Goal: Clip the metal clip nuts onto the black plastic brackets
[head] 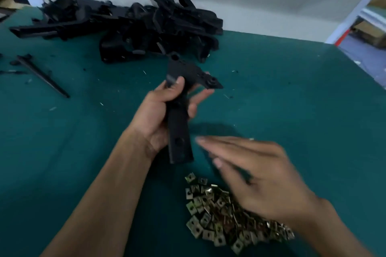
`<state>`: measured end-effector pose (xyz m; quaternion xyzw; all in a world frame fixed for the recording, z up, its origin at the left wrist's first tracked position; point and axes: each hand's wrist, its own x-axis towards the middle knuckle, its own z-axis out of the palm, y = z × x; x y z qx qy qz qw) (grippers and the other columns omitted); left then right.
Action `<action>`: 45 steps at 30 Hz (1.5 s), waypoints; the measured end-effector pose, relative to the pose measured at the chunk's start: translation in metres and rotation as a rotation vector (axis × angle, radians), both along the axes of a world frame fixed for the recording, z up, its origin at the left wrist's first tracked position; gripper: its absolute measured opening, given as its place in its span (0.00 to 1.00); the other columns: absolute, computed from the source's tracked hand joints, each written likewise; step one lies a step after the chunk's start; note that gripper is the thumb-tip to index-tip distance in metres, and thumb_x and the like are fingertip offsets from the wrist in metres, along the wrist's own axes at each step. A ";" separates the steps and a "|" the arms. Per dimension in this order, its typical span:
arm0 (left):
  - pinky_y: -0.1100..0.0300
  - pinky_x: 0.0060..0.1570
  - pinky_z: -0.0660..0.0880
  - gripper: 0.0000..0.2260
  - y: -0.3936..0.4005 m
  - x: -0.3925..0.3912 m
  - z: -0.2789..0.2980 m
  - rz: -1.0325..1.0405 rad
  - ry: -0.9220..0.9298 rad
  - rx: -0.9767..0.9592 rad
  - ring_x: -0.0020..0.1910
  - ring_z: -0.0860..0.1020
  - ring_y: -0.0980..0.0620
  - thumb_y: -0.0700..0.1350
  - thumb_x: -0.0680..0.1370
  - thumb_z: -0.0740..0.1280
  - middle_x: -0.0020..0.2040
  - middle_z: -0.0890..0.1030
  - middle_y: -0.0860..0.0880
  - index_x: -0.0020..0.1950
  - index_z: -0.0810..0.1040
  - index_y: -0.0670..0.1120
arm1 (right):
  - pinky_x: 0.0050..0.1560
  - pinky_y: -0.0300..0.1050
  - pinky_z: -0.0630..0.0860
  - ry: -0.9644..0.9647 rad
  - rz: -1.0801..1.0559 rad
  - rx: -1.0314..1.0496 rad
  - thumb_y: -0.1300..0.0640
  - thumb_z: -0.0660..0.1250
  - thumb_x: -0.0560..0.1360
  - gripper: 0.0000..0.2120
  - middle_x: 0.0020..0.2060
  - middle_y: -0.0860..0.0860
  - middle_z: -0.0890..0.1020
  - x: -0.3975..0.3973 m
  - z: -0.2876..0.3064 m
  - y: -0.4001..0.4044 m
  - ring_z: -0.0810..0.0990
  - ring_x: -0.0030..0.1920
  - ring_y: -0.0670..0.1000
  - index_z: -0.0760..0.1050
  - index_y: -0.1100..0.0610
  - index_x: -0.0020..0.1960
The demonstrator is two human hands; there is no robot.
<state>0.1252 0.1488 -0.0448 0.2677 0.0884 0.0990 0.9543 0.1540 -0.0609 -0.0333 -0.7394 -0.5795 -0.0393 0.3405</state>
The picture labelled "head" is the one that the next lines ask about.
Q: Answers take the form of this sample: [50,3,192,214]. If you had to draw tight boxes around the pile of brass clip nuts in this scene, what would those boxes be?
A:
[184,172,296,255]

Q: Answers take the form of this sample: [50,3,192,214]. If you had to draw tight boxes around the white metal rack frame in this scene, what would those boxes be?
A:
[324,0,386,47]

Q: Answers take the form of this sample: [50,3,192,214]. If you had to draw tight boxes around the thin black plastic strip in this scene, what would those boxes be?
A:
[14,54,71,98]

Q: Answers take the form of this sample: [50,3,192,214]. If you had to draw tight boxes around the black plastic bracket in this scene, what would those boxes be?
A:
[165,52,224,165]

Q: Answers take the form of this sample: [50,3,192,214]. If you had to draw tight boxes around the person's right hand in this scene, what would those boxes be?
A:
[194,135,334,226]

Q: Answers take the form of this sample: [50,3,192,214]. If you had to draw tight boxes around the brown cardboard box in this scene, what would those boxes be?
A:
[355,20,386,49]

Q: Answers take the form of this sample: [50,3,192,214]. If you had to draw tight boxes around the person's left hand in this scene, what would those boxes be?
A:
[125,76,216,157]

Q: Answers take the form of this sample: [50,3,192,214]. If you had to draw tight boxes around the person's left forearm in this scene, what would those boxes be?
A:
[41,130,156,257]

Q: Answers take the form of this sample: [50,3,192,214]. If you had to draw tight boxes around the pile of black plastic brackets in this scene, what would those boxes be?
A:
[9,0,224,63]

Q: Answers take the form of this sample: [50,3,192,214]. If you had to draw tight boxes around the green table cloth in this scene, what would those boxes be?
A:
[0,6,386,257]

